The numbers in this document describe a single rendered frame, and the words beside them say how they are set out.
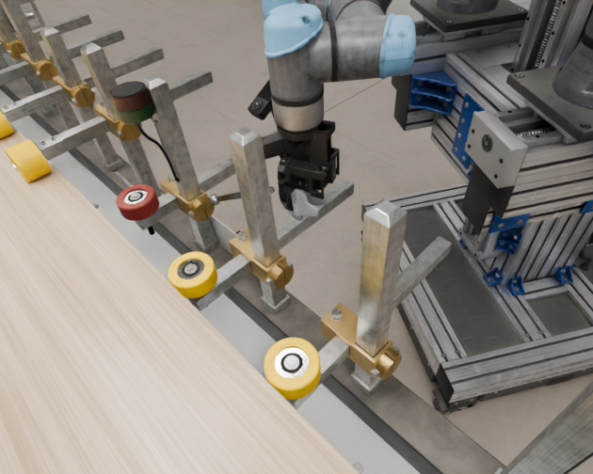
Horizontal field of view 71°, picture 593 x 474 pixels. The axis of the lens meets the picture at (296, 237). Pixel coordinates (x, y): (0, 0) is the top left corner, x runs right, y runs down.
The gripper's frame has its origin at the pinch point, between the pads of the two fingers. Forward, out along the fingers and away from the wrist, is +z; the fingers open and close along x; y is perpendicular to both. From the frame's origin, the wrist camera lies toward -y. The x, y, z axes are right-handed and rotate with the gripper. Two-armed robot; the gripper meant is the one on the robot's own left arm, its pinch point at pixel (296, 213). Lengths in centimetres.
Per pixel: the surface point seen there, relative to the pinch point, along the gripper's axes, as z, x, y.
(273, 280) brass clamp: 7.6, -10.9, -0.2
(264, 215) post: -6.2, -8.2, -1.6
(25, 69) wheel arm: -4, 24, -101
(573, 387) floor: 91, 41, 78
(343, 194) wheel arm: 7.7, 16.5, 2.9
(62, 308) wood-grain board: 1.2, -33.2, -26.9
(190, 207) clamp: 5.3, -1.6, -24.9
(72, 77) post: -8, 18, -72
